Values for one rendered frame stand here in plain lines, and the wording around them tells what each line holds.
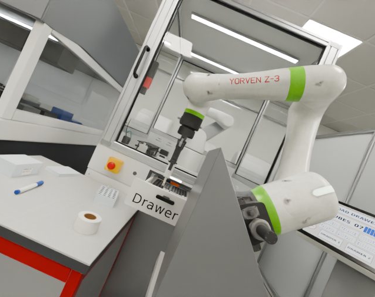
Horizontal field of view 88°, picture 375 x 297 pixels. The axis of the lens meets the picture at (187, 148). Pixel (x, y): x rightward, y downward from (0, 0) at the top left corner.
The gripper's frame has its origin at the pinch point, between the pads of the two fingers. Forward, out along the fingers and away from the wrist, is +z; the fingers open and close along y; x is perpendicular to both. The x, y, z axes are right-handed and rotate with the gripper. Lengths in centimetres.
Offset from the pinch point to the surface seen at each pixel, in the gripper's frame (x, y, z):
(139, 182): -8.2, 10.9, 7.9
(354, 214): 96, -16, -16
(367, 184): 161, -89, -47
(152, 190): -2.4, 10.9, 8.4
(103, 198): -19.8, 7.1, 21.1
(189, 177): 10.9, -20.0, 2.3
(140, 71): -38, -21, -40
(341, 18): 83, -97, -179
